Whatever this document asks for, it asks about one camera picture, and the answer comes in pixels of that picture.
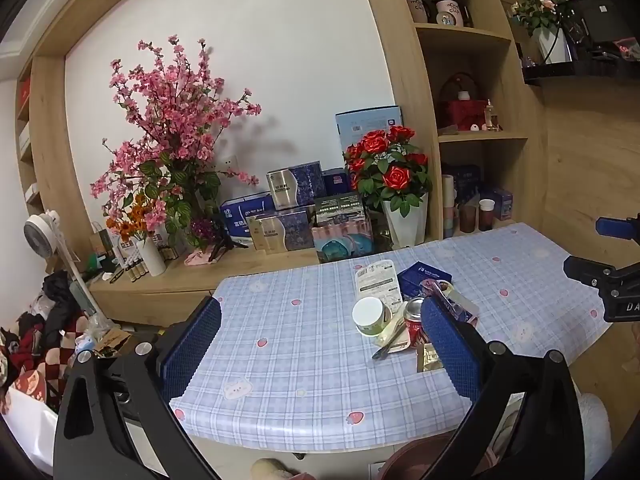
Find pink blossom artificial plant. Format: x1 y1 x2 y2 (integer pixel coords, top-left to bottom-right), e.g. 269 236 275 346
90 35 263 248

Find red soda can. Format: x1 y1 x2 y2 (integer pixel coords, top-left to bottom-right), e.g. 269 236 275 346
402 297 428 348

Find white square pot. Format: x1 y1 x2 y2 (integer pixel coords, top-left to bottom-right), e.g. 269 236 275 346
532 26 571 65

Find brown trash bin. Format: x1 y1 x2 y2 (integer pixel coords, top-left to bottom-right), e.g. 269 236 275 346
377 432 481 480

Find stack of pastel cups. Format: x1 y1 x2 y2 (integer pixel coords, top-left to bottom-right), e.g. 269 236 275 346
441 174 457 241

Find white green yogurt cup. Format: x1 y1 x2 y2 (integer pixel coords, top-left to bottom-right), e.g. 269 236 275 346
351 296 393 336

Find red gift basket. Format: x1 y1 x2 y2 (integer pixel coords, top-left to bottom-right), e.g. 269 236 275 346
439 72 488 132

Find light blue flat box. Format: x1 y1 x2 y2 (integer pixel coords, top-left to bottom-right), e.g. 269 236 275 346
335 105 405 153

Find purple artificial flowers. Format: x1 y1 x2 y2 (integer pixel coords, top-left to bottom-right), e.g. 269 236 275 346
187 216 218 251

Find black mini tripod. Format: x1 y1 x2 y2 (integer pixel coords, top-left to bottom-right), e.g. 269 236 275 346
207 215 249 263

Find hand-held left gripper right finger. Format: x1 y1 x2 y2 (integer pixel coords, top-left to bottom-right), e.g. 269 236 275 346
420 296 586 480

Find dark green box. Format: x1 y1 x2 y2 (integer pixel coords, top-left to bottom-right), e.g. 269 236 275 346
314 191 366 228

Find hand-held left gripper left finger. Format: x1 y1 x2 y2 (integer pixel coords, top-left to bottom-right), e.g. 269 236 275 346
54 296 223 480

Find white flower pot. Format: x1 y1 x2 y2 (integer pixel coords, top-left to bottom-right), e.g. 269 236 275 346
381 191 430 250

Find red rose bouquet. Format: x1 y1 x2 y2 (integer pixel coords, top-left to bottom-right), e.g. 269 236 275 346
342 125 433 218

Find pink rose plant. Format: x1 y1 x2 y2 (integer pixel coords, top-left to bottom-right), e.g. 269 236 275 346
510 0 568 36

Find white toothbrush package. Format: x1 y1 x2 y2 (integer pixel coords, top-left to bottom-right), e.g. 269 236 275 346
354 259 405 306

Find cardboard box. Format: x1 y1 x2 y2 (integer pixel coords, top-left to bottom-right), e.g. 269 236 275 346
92 327 141 358

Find dark blue small box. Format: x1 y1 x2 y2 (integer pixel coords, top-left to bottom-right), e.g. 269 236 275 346
321 167 351 196

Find dark blue cartoon box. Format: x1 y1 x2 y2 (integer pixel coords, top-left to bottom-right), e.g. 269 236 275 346
452 164 483 206

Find clear purple plastic packaging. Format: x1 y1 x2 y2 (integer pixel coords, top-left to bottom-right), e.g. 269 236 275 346
422 280 478 323

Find silver blue gift box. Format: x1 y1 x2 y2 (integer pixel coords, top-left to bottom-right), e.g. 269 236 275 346
247 209 316 252
266 161 327 211

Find blue plaid tablecloth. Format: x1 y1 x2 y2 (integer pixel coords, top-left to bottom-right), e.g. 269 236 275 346
169 222 613 453

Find red paper cup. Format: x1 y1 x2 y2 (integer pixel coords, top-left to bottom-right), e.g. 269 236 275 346
478 199 497 232

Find black plastic utensil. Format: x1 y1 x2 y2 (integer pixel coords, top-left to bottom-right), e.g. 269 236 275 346
371 322 407 360

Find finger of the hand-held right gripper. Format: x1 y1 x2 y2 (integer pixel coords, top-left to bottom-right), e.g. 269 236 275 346
595 214 640 247
562 255 618 289

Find pile of clothes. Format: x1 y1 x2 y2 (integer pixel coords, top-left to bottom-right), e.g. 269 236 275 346
0 270 96 411

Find blue white carton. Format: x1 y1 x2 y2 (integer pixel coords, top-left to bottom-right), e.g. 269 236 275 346
220 192 276 243

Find white slim vase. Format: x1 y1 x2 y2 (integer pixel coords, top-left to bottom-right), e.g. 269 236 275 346
135 235 167 277

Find small blue purple box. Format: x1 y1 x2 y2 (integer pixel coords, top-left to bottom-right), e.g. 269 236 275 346
492 187 515 221

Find gold sachet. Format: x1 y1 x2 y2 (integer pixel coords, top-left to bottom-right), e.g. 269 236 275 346
416 342 446 373

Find orange artificial flowers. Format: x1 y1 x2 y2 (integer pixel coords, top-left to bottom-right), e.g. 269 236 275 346
105 192 156 246

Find beige slipper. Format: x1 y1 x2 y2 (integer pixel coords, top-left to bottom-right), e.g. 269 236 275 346
250 457 296 480

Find white standing fan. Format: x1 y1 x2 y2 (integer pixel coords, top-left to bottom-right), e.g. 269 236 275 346
22 210 108 321

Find blue coffee box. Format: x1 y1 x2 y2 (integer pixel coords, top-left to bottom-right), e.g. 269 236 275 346
397 261 453 298

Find black rack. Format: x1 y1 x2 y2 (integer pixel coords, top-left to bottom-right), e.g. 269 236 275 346
522 0 640 86

